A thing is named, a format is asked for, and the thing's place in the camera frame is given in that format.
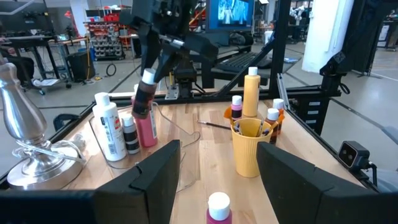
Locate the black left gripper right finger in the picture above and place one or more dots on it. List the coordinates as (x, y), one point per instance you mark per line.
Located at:
(295, 193)

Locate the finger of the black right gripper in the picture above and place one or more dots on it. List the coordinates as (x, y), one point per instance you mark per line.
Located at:
(169, 60)
(147, 46)

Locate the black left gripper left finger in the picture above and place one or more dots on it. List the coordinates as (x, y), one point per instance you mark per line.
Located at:
(140, 199)

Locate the small dark brown paint bottle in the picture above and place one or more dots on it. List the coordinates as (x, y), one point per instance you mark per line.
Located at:
(143, 96)

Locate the large pink paint bottle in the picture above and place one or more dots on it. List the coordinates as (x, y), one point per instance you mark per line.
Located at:
(147, 133)

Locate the small black paint bottle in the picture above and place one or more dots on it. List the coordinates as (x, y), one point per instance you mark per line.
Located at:
(130, 133)

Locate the large yellow paint bottle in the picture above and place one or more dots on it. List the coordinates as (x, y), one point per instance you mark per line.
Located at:
(251, 93)

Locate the small pink paint bottle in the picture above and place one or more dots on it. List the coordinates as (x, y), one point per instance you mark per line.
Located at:
(236, 107)

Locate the large white paint bottle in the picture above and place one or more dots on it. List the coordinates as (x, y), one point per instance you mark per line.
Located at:
(109, 127)

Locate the small crimson paint bottle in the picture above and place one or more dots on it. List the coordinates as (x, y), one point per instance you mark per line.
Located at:
(219, 207)

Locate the small orange paint bottle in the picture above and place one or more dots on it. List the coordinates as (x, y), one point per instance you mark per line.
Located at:
(278, 103)

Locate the black workstation desk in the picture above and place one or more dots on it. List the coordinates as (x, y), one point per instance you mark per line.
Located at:
(217, 73)

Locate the black keyboard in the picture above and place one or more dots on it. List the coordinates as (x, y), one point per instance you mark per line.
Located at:
(239, 60)

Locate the red bin parts shelf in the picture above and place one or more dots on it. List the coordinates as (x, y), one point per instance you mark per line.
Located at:
(105, 37)

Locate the computer monitor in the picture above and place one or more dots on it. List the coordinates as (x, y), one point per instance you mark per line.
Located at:
(230, 14)

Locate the yellow ribbed cup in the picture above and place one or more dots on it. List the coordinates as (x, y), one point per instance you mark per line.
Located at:
(245, 155)

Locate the clear plastic tray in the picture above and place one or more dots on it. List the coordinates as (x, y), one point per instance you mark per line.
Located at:
(174, 124)

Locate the white waste bin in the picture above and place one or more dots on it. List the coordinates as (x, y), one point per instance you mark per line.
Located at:
(268, 35)

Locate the black equipment case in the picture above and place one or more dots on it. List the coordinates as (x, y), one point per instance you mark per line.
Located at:
(81, 65)

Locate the black control box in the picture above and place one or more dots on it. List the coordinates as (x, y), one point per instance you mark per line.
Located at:
(311, 112)

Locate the background white robot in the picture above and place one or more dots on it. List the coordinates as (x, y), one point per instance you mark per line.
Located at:
(297, 12)

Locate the black table clamp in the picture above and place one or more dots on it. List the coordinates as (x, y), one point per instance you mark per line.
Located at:
(63, 119)

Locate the black equipment cart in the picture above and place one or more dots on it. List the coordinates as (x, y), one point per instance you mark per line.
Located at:
(28, 39)

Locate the white square column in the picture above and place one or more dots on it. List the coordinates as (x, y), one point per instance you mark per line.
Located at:
(326, 31)

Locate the person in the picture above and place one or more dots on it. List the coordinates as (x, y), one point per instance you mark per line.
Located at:
(17, 67)

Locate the white shade silver table lamp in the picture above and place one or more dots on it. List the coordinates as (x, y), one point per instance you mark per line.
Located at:
(18, 115)

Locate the silver angle bracket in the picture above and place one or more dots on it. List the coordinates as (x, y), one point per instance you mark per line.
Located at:
(172, 91)

